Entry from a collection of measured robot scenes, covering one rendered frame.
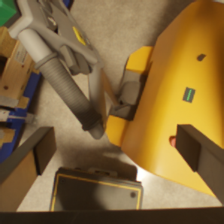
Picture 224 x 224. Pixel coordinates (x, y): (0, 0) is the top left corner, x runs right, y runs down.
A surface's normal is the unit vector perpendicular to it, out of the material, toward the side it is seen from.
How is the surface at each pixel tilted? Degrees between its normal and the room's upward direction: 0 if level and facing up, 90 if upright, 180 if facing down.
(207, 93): 0
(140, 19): 0
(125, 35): 0
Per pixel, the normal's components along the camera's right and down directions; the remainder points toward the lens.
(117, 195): -0.11, -0.11
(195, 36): -0.33, -0.18
